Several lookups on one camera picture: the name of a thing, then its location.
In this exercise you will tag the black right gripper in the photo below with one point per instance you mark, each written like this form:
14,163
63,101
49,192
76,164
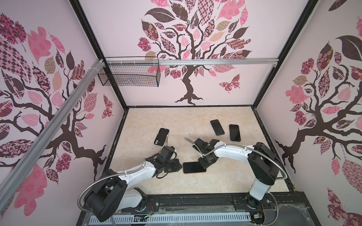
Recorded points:
203,165

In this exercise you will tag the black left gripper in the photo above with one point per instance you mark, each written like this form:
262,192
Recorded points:
176,167

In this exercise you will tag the pink phone case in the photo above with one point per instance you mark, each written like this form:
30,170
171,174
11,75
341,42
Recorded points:
193,167

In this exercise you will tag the dark smartphone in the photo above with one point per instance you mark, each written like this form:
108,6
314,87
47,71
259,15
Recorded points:
217,127

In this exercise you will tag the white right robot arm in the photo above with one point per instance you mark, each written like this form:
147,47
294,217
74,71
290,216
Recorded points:
264,163

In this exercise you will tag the right flexible metal conduit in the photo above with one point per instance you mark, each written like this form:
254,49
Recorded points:
237,152

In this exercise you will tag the silver aluminium crossbar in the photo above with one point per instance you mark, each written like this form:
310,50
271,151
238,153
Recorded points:
191,62

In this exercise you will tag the silver aluminium side bar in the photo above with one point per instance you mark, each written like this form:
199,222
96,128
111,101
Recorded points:
16,177

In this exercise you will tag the white slotted cable duct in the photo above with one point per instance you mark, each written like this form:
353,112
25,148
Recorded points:
145,219

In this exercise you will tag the black wire basket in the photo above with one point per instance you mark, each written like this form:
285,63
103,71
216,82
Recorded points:
131,71

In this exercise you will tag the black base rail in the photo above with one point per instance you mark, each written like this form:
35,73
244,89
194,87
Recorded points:
276,209

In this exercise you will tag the black corner frame post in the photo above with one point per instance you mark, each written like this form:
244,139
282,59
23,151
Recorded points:
76,5

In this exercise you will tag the black right corner post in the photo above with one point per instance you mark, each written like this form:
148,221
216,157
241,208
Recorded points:
297,30

